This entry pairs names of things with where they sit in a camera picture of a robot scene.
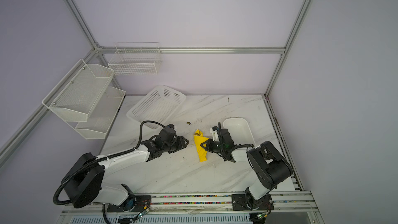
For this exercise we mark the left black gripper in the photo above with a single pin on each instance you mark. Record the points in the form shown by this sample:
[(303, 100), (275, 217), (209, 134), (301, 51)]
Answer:
[(181, 143)]

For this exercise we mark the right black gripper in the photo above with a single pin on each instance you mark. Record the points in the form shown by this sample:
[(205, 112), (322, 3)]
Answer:
[(209, 148)]

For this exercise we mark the white rectangular plastic tray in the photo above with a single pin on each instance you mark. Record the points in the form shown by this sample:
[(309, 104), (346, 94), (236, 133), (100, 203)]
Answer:
[(239, 130)]

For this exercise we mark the white perforated plastic basket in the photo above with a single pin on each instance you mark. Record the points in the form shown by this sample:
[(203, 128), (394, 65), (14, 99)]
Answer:
[(159, 105)]

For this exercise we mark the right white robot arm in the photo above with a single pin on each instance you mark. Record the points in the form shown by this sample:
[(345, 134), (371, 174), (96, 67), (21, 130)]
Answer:
[(269, 165)]

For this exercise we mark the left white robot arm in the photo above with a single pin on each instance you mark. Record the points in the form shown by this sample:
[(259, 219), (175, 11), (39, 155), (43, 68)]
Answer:
[(83, 184)]

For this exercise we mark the white two-tier mesh shelf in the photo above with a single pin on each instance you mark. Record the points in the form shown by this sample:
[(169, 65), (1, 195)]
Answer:
[(85, 100)]

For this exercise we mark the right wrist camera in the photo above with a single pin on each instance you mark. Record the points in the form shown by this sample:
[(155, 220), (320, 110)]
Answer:
[(216, 133)]

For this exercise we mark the white wire wall basket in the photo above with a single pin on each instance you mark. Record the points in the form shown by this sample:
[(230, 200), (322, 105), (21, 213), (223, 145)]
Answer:
[(135, 58)]

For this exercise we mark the aluminium front mounting rail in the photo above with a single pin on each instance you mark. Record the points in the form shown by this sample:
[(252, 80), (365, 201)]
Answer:
[(223, 208)]

